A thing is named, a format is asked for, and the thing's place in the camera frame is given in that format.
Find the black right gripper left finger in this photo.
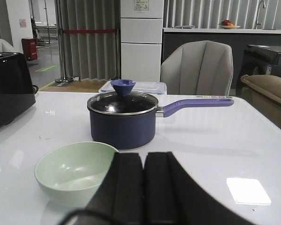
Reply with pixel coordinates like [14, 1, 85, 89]
[59, 153, 144, 225]

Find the light green bowl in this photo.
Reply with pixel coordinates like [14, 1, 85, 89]
[34, 142, 118, 207]

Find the red barrier belt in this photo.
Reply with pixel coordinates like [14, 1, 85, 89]
[63, 29, 117, 34]

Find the chrome faucet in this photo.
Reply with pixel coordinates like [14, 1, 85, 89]
[254, 0, 266, 29]

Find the black appliance box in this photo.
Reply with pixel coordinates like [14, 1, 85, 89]
[236, 45, 281, 97]

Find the white refrigerator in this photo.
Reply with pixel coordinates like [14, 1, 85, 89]
[120, 0, 164, 82]

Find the clear plastic food container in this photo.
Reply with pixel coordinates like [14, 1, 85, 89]
[98, 81, 167, 95]

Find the tan sofa cushion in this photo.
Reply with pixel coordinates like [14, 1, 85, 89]
[240, 75, 281, 129]

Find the dark blue saucepan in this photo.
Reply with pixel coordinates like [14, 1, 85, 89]
[88, 98, 234, 150]

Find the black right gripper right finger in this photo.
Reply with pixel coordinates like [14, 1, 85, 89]
[144, 152, 251, 225]

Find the black chrome four-slot toaster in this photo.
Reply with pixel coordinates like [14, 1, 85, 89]
[0, 52, 38, 128]

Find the fruit plate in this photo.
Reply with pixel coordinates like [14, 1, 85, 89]
[219, 20, 241, 30]

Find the beige upholstered chair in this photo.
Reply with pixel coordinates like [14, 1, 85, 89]
[160, 40, 233, 96]

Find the stanchion post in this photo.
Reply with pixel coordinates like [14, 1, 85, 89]
[55, 28, 73, 83]

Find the red fire extinguisher box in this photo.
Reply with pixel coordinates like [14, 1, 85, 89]
[21, 38, 37, 61]

